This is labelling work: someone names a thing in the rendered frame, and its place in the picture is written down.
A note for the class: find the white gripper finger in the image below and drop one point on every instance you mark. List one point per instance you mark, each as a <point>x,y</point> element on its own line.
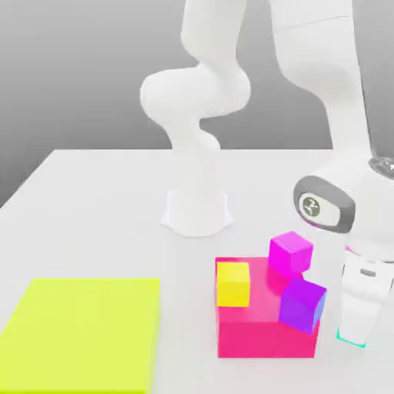
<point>357,317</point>

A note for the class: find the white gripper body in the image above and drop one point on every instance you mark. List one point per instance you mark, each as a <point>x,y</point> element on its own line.
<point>369,281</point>

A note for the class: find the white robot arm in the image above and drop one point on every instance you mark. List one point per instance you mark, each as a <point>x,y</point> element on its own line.
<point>197,98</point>

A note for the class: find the small purple cube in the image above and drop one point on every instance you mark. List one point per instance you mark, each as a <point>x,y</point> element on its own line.
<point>300,307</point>

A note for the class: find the small magenta cube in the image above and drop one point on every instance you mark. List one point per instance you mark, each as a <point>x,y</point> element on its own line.
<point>289,255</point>

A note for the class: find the small yellow cube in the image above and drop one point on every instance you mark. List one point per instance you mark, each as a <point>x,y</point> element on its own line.
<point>233,286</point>

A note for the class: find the large pink box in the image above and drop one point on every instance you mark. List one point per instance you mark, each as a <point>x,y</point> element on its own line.
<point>264,338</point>

